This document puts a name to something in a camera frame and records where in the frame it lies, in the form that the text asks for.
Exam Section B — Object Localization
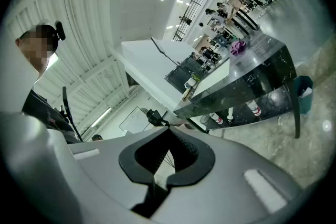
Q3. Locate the person's head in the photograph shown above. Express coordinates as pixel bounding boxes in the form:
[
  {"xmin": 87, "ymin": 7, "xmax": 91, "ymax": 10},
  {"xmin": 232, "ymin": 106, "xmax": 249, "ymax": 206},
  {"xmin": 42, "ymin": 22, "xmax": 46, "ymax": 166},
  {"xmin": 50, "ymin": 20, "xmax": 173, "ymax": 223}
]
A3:
[{"xmin": 15, "ymin": 24, "xmax": 60, "ymax": 79}]

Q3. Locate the black marble counter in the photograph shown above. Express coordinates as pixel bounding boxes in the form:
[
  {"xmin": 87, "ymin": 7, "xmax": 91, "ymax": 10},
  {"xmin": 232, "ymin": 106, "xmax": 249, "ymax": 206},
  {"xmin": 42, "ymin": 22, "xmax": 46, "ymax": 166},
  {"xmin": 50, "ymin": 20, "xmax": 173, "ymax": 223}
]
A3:
[{"xmin": 173, "ymin": 33, "xmax": 301, "ymax": 139}]

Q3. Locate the thin black-framed panel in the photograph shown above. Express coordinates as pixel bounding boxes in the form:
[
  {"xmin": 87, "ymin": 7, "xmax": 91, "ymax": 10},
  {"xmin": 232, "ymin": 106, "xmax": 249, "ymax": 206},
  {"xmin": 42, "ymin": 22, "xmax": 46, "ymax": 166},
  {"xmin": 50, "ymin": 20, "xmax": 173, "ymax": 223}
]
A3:
[{"xmin": 150, "ymin": 37, "xmax": 182, "ymax": 66}]

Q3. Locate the wooden table with black legs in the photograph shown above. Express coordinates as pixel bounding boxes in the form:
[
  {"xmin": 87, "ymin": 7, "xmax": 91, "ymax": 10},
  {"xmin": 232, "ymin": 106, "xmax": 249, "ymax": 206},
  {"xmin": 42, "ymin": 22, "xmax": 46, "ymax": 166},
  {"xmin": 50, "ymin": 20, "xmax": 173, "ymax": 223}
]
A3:
[{"xmin": 225, "ymin": 0, "xmax": 260, "ymax": 32}]

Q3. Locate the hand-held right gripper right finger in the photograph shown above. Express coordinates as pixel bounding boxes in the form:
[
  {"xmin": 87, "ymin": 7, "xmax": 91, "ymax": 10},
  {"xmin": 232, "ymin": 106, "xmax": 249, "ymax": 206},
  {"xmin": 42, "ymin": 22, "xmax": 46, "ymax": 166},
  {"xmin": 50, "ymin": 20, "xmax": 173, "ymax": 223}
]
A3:
[{"xmin": 152, "ymin": 127, "xmax": 300, "ymax": 224}]

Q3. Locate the white bottle with red label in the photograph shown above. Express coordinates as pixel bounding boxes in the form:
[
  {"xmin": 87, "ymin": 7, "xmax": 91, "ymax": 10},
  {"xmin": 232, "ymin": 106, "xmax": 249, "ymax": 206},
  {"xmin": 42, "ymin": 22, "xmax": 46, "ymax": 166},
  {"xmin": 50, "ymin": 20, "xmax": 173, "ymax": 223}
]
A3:
[
  {"xmin": 209, "ymin": 112, "xmax": 224, "ymax": 125},
  {"xmin": 246, "ymin": 100, "xmax": 263, "ymax": 116}
]

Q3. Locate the person's torso in black shirt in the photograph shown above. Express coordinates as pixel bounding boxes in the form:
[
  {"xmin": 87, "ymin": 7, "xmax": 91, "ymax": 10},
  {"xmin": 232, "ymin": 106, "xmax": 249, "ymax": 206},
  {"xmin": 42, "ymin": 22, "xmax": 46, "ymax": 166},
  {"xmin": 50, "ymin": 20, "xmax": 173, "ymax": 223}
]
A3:
[{"xmin": 21, "ymin": 89, "xmax": 79, "ymax": 144}]

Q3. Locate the purple cloth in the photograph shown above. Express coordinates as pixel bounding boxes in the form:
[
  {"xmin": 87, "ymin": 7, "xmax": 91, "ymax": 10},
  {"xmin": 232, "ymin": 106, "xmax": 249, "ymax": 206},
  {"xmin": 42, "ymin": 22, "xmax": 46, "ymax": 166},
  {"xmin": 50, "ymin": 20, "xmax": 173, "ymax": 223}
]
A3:
[{"xmin": 230, "ymin": 40, "xmax": 247, "ymax": 56}]

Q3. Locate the black chest-mounted device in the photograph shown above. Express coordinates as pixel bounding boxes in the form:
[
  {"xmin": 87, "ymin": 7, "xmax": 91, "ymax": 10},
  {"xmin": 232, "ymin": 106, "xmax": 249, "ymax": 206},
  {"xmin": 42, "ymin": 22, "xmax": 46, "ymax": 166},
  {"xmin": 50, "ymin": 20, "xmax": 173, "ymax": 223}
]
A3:
[{"xmin": 62, "ymin": 86, "xmax": 83, "ymax": 142}]

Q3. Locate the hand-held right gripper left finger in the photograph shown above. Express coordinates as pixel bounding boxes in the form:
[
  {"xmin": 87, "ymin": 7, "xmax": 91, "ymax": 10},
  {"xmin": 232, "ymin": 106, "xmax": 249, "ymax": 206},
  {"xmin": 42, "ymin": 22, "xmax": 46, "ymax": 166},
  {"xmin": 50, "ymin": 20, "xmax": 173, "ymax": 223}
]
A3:
[{"xmin": 68, "ymin": 127, "xmax": 170, "ymax": 210}]

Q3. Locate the teal waste bin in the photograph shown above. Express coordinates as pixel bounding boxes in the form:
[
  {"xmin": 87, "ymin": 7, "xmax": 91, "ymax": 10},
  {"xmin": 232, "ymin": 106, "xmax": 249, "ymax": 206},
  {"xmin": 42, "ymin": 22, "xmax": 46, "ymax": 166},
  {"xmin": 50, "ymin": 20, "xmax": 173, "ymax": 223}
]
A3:
[{"xmin": 294, "ymin": 75, "xmax": 314, "ymax": 115}]

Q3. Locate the brown paper packet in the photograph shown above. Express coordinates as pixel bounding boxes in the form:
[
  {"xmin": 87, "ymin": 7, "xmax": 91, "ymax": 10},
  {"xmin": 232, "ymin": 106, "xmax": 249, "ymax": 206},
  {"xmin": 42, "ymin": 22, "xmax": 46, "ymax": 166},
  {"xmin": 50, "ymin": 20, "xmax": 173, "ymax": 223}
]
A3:
[{"xmin": 182, "ymin": 86, "xmax": 195, "ymax": 102}]

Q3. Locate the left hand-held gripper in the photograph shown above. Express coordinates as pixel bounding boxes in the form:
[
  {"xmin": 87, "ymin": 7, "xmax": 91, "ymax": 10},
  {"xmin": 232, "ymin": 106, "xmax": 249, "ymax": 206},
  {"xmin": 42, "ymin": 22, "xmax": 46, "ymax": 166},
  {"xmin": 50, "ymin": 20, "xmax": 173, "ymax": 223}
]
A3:
[{"xmin": 145, "ymin": 109, "xmax": 170, "ymax": 127}]

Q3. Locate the long tube light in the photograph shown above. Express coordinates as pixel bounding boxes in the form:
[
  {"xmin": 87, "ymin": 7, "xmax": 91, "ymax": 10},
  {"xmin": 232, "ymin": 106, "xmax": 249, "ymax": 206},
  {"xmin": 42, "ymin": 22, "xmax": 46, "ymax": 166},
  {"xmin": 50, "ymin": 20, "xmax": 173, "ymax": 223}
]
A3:
[{"xmin": 91, "ymin": 107, "xmax": 112, "ymax": 128}]

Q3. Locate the black head-mounted camera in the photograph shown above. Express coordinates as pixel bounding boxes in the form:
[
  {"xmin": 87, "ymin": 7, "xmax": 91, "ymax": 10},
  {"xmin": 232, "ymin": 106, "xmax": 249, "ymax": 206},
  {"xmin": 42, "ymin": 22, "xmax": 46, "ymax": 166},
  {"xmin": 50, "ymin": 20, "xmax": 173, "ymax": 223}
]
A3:
[{"xmin": 54, "ymin": 21, "xmax": 66, "ymax": 41}]

